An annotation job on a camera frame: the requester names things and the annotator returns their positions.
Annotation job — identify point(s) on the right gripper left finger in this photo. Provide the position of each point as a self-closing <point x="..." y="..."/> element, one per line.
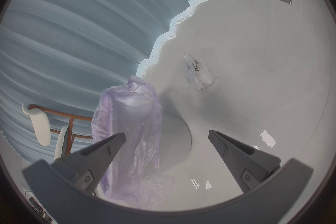
<point x="86" y="162"/>

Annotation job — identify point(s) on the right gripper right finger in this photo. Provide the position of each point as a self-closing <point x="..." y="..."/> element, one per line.
<point x="241" y="162"/>

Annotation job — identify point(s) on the purple plastic bag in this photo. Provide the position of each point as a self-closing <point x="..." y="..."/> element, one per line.
<point x="131" y="118"/>

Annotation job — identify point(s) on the white trash bin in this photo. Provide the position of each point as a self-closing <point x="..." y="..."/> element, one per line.
<point x="176" y="139"/>

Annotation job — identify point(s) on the white chair with wooden legs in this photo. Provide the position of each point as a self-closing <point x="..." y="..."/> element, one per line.
<point x="42" y="125"/>

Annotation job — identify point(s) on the clear printed wrapper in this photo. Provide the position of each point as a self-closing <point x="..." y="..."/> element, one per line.
<point x="198" y="73"/>

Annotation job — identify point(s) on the white curtain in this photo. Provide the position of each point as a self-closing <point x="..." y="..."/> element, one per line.
<point x="78" y="34"/>

